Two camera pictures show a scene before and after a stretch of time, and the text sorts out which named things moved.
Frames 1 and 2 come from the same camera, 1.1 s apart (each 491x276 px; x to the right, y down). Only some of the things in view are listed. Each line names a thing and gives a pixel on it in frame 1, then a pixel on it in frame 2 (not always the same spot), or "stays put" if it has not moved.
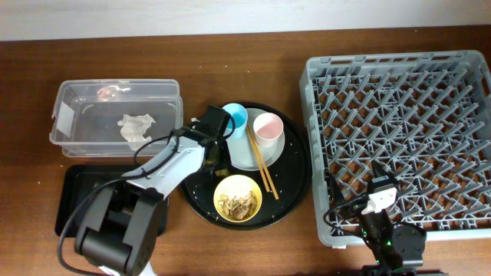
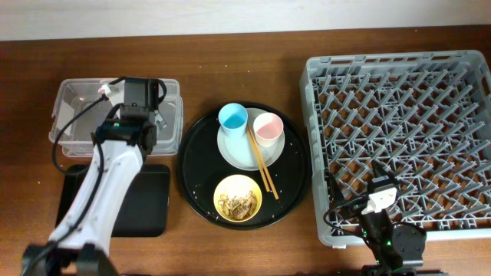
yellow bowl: x=237 y=198 stays put
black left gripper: x=213 y=161 -> x=160 y=115
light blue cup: x=240 y=119 stays put
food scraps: x=238 y=208 stays put
